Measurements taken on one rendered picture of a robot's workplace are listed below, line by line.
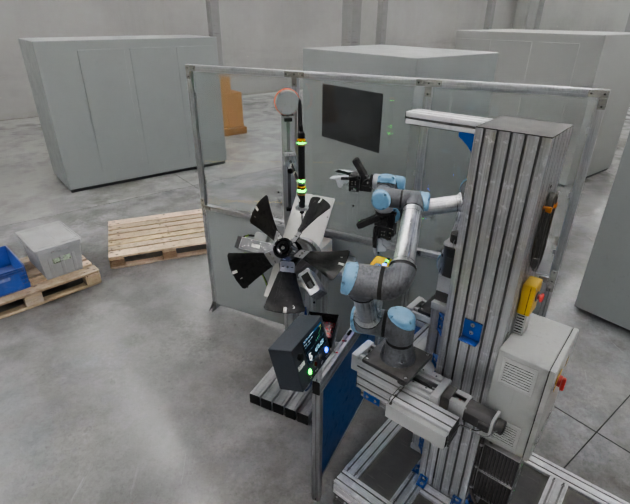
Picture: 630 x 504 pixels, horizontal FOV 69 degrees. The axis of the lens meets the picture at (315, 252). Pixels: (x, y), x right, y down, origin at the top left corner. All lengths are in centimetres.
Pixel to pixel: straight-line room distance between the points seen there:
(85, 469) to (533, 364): 251
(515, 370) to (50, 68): 671
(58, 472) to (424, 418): 219
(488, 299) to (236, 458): 184
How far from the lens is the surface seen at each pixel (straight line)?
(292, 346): 176
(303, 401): 322
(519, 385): 197
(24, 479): 335
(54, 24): 1417
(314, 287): 256
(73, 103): 748
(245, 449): 307
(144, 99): 773
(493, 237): 177
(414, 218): 171
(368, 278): 154
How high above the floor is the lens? 236
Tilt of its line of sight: 27 degrees down
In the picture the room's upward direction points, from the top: straight up
